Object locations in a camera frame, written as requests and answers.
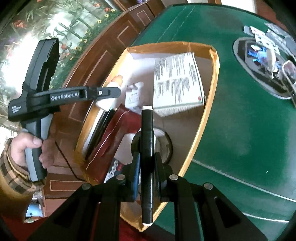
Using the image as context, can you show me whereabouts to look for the white printed medicine box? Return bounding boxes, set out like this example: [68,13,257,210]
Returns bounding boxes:
[152,52,205,117]

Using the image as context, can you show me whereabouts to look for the white power adapter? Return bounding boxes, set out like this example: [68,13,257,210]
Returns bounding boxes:
[125,82,144,114]

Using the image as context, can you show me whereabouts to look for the white squeeze tube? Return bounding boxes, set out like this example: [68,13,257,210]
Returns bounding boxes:
[266,49,278,79]

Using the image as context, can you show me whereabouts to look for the black cylindrical tube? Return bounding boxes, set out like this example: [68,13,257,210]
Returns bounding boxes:
[140,105,154,226]

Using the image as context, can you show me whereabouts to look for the clear cartoon zipper pouch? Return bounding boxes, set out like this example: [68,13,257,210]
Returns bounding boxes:
[281,60,295,93]

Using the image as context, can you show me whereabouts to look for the yellow cardboard box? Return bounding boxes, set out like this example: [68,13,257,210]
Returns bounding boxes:
[75,41,220,232]

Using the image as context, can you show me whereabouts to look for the mahjong table centre control panel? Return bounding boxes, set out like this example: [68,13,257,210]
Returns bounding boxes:
[233,37,291,100]

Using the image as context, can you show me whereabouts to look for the tape roll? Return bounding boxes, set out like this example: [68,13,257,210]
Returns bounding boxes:
[131,127,173,165]

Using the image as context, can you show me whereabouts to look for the plaid sleeve forearm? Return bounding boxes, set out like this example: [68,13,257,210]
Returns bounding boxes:
[1,138,46,221]

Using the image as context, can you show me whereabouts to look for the spread pile of cards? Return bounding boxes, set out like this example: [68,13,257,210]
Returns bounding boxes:
[265,23,295,56]

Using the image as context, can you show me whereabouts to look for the spade playing card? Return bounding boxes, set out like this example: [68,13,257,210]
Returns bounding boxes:
[255,34,280,55]

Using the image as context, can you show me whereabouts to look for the face-down grey card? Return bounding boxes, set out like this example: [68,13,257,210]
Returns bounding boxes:
[243,25,253,36]

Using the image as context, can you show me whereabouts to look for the person's left hand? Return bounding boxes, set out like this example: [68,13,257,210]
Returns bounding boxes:
[10,132,55,169]

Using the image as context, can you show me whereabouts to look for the wooden wall cabinet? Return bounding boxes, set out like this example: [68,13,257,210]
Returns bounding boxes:
[41,2,167,218]

